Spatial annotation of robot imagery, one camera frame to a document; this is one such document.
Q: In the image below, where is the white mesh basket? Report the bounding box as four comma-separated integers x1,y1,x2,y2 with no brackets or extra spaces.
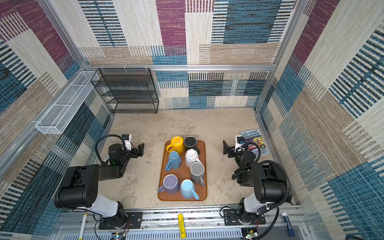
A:
36,71,95,135

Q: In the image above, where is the yellow mug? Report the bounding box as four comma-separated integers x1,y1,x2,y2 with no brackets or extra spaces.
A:
166,136,184,154

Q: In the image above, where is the colourful magazine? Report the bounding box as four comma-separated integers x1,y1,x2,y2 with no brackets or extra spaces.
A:
240,129,269,156

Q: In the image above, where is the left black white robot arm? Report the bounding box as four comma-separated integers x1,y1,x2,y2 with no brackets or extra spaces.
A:
54,135,145,232

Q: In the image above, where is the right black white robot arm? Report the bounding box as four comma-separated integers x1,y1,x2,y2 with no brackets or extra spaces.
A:
223,137,292,225

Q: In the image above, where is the white marker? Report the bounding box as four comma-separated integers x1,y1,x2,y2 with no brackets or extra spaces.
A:
78,214,88,240

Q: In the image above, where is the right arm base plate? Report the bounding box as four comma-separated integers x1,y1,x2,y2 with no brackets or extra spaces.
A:
220,208,266,226

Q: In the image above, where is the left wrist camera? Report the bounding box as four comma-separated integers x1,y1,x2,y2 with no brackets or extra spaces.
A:
122,134,132,151

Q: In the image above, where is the yellow marker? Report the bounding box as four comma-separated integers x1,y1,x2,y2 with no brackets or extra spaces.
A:
178,214,187,239

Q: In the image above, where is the brown plastic tray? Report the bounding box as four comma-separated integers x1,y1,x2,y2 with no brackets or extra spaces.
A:
158,140,208,202

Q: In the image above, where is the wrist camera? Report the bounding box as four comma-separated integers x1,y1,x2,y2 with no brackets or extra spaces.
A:
122,134,132,151
235,135,246,151

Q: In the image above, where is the white mug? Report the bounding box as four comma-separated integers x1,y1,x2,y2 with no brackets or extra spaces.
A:
185,149,201,168

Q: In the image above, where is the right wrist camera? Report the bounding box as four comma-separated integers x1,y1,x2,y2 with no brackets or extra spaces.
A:
235,135,246,151

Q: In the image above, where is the black mug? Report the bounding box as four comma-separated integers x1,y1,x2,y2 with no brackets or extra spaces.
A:
184,136,200,155

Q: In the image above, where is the blue speckled mug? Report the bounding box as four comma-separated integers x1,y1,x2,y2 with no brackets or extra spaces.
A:
165,151,182,172

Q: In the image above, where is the black wire shelf rack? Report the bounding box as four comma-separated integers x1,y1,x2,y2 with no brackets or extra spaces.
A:
91,68,159,114

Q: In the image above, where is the light blue mug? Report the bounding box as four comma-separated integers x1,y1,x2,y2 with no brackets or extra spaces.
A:
180,179,200,201

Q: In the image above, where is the purple mug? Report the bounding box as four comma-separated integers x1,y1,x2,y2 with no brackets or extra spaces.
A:
158,174,180,194

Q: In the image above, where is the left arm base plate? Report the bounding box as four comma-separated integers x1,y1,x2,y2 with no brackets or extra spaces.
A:
98,212,143,231

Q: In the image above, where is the grey mug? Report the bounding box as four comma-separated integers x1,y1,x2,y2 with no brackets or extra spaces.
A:
190,162,206,187

